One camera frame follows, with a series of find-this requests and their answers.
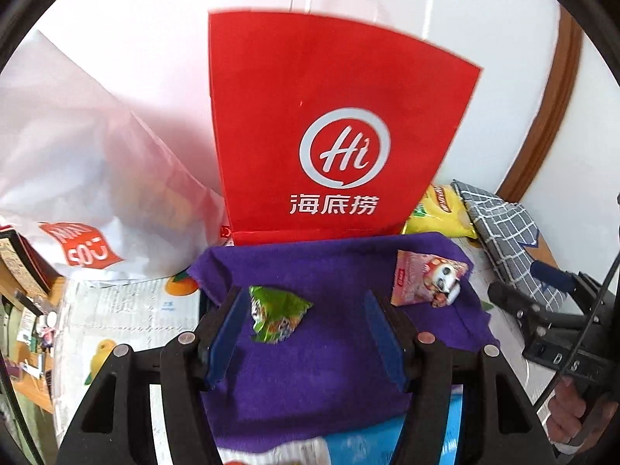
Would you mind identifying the pink cartoon snack packet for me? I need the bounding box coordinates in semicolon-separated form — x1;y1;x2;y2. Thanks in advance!
390;249;470;308

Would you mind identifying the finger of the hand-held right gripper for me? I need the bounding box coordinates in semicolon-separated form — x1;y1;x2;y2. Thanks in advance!
487;281;582;347
529;260;601;301

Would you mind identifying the white plastic bag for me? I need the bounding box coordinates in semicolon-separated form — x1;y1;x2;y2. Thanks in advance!
0;29;228;284

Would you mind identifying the blue tissue pack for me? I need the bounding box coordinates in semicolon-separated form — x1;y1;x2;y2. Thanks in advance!
218;382;466;465

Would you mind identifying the black cable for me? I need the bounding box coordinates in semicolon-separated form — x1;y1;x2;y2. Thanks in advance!
534;251;620;410

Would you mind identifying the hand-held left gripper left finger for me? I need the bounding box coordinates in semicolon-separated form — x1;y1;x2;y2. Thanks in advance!
58;286;253;465

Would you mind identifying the brown wooden door frame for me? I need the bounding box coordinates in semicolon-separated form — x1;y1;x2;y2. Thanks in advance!
494;7;584;204

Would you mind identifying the fruit print tablecloth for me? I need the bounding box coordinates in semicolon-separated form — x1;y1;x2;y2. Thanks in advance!
48;232;563;465

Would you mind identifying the yellow chip bag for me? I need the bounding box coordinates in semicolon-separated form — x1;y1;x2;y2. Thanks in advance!
402;184;478;240

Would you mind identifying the green snack packet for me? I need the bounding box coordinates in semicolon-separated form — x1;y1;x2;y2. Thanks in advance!
248;286;314;346

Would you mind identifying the brown patterned box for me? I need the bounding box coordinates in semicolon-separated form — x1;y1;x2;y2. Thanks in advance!
0;225;53;298

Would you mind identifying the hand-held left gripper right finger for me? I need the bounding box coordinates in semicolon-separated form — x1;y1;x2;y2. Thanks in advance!
363;289;565;465

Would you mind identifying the purple towel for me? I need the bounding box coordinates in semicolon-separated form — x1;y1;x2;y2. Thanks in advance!
188;232;499;456

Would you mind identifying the grey checkered cloth case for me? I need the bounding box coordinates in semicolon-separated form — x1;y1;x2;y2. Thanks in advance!
450;180;558;296

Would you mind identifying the red paper bag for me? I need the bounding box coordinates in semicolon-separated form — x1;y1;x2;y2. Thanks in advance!
208;0;482;248

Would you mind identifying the person's right hand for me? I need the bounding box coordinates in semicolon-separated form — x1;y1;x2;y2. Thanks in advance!
547;377;598;452

